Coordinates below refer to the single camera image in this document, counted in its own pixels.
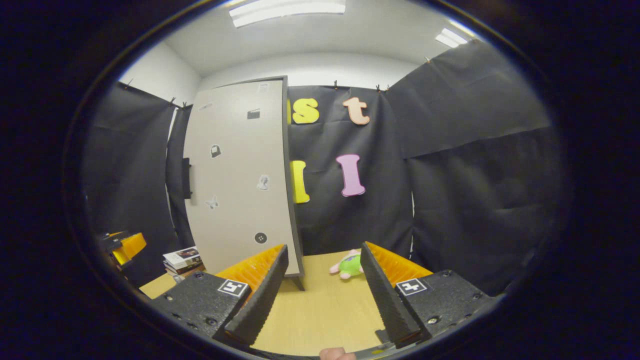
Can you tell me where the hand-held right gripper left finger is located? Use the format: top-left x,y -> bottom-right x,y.
150,244 -> 290,349

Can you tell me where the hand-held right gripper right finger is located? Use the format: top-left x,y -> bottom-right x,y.
360,241 -> 496,350

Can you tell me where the black door handle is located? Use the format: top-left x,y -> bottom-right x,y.
181,157 -> 193,200

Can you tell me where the light grey cabinet door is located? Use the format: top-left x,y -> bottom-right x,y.
183,77 -> 300,277

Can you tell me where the pink and green plush toy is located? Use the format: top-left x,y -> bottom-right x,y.
329,249 -> 365,281

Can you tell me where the dark book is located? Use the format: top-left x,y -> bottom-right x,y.
164,257 -> 205,275

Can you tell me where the black backdrop cloth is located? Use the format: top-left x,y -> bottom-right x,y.
82,40 -> 566,296

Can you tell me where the small ceiling light panel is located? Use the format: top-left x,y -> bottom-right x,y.
435,27 -> 468,49

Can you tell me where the long ceiling light panel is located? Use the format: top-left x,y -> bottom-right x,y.
229,0 -> 347,28

